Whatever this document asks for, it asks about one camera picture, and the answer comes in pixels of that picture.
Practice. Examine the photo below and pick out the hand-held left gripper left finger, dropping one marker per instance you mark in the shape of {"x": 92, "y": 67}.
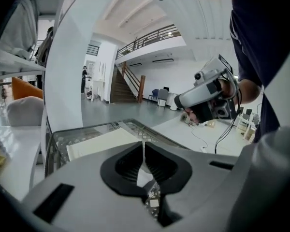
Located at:
{"x": 91, "y": 190}

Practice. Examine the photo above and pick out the white perforated shelf rack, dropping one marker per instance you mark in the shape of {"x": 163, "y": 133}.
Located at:
{"x": 14, "y": 63}

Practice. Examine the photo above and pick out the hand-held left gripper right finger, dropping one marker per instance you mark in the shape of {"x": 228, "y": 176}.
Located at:
{"x": 203, "y": 178}

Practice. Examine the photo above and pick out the black lattice plastic crate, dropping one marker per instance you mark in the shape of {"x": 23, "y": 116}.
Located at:
{"x": 62, "y": 139}

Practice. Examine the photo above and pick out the person's right hand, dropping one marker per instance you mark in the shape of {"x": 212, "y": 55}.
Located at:
{"x": 227, "y": 89}

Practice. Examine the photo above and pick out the orange cushion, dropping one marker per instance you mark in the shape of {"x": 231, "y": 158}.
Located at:
{"x": 26, "y": 88}

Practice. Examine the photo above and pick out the person's dark navy shirt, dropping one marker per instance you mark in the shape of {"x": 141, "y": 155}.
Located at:
{"x": 263, "y": 33}

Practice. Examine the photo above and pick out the white desk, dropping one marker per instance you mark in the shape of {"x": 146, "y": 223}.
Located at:
{"x": 174, "y": 100}

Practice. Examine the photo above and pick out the blue chair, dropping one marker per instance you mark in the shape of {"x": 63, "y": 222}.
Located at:
{"x": 153, "y": 93}

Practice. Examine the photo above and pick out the grey chair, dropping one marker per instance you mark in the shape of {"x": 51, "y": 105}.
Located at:
{"x": 162, "y": 95}

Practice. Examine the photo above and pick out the black mezzanine railing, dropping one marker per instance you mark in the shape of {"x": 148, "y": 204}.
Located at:
{"x": 149, "y": 36}

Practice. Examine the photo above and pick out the brown wooden staircase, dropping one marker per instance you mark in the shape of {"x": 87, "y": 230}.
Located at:
{"x": 120, "y": 91}

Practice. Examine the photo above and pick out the grey folded fabric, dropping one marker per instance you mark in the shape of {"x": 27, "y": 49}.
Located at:
{"x": 17, "y": 25}

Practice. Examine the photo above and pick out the grey cushion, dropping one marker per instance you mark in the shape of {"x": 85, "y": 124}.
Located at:
{"x": 24, "y": 111}

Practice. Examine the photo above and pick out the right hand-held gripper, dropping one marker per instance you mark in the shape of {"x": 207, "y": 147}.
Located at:
{"x": 215, "y": 69}

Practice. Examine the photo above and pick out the white square column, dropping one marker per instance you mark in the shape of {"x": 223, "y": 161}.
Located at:
{"x": 62, "y": 81}

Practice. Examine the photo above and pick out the white power strip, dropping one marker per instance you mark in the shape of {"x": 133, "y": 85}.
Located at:
{"x": 203, "y": 149}

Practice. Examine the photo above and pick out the person's right forearm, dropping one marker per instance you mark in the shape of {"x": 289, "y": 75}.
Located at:
{"x": 250, "y": 91}

